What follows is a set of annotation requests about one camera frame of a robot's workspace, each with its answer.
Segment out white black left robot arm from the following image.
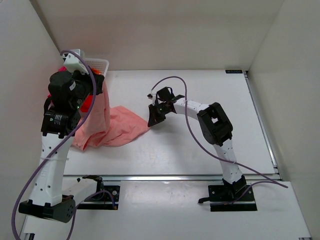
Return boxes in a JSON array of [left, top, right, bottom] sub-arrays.
[[18, 70, 105, 223]]

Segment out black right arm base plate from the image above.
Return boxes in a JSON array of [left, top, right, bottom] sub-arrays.
[[198, 185, 258, 212]]

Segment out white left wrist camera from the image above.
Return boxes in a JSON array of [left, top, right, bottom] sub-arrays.
[[62, 51, 88, 74]]

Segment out magenta pink t shirt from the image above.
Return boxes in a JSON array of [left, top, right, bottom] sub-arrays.
[[58, 66, 67, 72]]

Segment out dark label on table edge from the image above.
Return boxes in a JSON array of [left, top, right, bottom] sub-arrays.
[[225, 69, 243, 74]]

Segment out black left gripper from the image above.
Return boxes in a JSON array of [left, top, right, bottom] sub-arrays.
[[75, 59, 107, 100]]

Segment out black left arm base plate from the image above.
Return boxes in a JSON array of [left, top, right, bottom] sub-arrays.
[[77, 183, 121, 211]]

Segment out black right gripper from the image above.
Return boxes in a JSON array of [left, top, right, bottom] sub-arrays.
[[148, 102, 170, 127]]

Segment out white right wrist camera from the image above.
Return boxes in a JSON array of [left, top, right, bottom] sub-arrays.
[[147, 89, 158, 105]]

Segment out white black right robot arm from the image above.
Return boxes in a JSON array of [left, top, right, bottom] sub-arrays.
[[147, 87, 247, 201]]

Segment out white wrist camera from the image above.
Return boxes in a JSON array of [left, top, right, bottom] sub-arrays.
[[147, 89, 158, 105], [62, 51, 88, 74]]

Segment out red t shirt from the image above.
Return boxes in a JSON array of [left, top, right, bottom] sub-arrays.
[[43, 94, 93, 113]]

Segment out white plastic laundry basket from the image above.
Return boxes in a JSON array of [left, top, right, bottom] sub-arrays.
[[85, 58, 110, 77]]

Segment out salmon pink polo shirt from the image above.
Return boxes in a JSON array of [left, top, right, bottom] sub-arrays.
[[72, 84, 150, 151]]

